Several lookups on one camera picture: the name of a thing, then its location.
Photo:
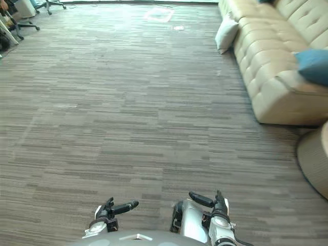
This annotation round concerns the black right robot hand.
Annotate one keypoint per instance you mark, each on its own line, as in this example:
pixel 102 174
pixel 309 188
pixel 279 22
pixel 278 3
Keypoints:
pixel 220 206

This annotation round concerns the grey robot torso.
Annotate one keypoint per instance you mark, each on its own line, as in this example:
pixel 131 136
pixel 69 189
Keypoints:
pixel 133 239

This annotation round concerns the beige round ottoman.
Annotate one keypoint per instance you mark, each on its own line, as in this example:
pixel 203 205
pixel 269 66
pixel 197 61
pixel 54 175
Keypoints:
pixel 316 159

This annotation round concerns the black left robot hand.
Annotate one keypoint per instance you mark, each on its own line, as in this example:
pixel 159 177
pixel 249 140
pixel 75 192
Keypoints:
pixel 120 208

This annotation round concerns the white square cushion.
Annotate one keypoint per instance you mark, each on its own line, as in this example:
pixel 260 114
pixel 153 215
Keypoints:
pixel 225 33

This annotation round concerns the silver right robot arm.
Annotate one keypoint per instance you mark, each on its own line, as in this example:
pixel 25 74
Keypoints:
pixel 220 228

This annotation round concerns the white board panel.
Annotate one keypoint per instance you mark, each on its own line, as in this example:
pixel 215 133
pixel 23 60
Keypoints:
pixel 9 32

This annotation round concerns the black office chair base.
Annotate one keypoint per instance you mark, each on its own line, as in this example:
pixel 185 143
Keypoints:
pixel 50 5
pixel 24 25

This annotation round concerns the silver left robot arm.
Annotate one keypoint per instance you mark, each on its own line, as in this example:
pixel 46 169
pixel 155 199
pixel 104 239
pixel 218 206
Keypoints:
pixel 98 228

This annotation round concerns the beige tufted leather sofa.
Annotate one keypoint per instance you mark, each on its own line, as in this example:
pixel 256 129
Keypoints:
pixel 271 56

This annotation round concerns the white cabinet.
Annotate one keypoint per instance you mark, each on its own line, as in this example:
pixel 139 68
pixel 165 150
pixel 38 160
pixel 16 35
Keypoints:
pixel 24 7

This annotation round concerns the blue cushion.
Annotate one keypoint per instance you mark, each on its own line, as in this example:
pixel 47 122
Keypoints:
pixel 314 65

